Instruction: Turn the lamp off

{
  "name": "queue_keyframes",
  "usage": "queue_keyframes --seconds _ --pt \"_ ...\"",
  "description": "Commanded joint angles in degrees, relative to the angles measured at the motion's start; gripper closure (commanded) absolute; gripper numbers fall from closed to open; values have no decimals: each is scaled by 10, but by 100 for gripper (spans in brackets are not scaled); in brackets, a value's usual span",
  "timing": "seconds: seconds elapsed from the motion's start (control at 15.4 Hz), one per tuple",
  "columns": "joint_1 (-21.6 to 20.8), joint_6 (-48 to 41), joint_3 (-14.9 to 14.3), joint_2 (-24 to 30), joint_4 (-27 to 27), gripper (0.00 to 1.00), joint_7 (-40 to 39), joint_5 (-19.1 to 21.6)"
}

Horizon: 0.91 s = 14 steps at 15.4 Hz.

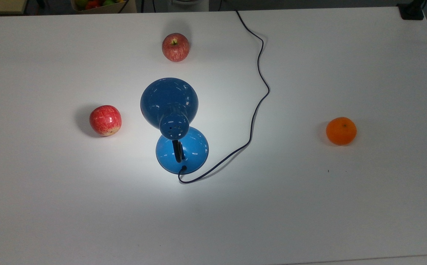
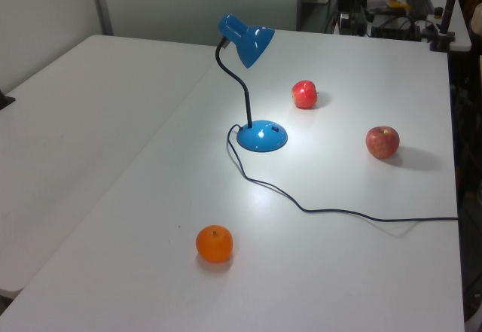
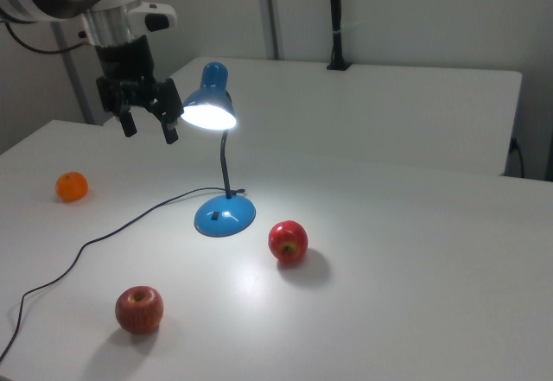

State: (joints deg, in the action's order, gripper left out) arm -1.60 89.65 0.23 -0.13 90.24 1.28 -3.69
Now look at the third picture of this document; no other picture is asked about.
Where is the pale red apple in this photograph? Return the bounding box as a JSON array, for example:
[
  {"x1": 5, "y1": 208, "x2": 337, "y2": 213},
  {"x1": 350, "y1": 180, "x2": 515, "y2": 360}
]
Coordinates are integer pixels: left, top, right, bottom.
[{"x1": 114, "y1": 285, "x2": 166, "y2": 336}]

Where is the bright red apple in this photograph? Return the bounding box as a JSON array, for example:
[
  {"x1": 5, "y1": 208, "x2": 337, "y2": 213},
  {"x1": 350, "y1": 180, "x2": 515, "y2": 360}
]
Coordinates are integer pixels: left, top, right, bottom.
[{"x1": 267, "y1": 219, "x2": 310, "y2": 266}]

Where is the grey partition frame post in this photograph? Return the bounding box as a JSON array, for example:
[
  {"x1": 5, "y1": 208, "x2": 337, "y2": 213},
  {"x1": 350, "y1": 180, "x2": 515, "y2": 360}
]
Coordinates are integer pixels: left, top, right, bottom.
[{"x1": 257, "y1": 0, "x2": 285, "y2": 60}]

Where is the orange mandarin fruit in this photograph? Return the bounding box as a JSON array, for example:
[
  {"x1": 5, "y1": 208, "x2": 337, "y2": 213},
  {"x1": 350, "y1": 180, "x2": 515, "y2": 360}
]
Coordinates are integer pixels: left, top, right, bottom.
[{"x1": 54, "y1": 171, "x2": 90, "y2": 203}]

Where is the black lamp power cable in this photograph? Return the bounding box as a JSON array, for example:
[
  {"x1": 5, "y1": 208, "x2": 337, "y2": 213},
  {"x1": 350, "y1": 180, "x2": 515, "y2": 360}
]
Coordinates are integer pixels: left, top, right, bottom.
[{"x1": 0, "y1": 187, "x2": 246, "y2": 368}]

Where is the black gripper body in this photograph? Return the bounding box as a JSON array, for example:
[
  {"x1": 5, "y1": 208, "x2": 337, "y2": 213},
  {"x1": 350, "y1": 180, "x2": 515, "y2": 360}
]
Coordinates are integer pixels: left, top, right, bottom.
[{"x1": 95, "y1": 34, "x2": 185, "y2": 124}]

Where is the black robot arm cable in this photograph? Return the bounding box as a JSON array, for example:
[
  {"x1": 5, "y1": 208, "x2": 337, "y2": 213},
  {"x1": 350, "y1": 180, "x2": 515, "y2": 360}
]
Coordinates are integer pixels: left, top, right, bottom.
[{"x1": 3, "y1": 21, "x2": 88, "y2": 55}]

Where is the grey metal support post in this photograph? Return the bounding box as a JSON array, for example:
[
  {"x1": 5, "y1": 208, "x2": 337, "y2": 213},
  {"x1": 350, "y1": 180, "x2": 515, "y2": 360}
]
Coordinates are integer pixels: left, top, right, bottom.
[{"x1": 50, "y1": 21, "x2": 105, "y2": 126}]

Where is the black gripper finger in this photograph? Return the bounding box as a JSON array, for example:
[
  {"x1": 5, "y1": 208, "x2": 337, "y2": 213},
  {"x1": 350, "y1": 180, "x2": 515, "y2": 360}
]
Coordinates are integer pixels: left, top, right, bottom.
[
  {"x1": 160, "y1": 115, "x2": 181, "y2": 146},
  {"x1": 119, "y1": 111, "x2": 139, "y2": 138}
]

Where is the blue desk lamp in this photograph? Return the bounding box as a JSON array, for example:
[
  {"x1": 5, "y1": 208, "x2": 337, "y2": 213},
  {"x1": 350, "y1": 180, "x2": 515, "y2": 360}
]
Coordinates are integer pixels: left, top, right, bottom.
[{"x1": 180, "y1": 61, "x2": 257, "y2": 239}]

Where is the black wall socket cable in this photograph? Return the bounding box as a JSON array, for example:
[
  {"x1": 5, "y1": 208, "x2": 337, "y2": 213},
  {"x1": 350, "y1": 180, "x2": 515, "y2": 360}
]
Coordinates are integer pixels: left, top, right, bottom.
[{"x1": 509, "y1": 137, "x2": 526, "y2": 180}]

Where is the black clamped pole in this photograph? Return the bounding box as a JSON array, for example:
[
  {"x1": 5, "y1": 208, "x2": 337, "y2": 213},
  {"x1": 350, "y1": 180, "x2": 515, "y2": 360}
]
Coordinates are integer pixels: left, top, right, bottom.
[{"x1": 325, "y1": 0, "x2": 353, "y2": 73}]

